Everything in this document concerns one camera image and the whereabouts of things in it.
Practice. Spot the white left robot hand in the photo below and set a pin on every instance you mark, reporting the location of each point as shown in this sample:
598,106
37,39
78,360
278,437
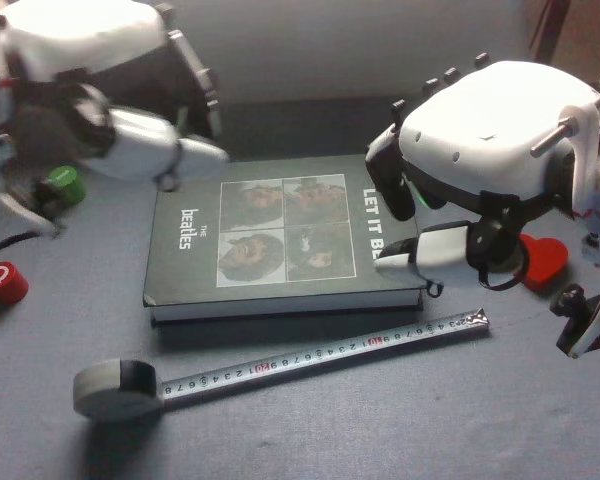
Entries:
80,35

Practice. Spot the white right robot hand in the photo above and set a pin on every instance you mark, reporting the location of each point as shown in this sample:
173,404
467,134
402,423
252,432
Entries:
480,130

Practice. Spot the grey tape measure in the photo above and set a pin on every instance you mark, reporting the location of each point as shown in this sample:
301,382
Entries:
115,395

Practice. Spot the black Let It Be book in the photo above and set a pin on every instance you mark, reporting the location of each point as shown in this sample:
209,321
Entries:
190,280

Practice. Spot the dark wooden furniture leg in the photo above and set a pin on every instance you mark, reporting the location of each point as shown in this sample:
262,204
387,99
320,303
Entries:
550,25

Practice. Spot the red heart block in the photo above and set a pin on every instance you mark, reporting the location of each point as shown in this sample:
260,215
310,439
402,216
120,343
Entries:
547,257

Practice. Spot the green cylinder block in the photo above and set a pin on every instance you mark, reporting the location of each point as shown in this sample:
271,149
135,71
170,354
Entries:
70,182

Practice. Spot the red cylinder block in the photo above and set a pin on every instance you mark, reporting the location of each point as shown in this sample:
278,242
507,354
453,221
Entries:
5,282

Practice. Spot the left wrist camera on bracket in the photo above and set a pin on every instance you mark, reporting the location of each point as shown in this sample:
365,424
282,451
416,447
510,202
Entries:
35,205

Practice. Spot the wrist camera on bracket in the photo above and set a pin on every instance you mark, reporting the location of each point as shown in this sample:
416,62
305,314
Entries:
35,205
585,320

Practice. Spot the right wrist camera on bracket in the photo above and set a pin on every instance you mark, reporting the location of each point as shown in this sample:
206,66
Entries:
585,320

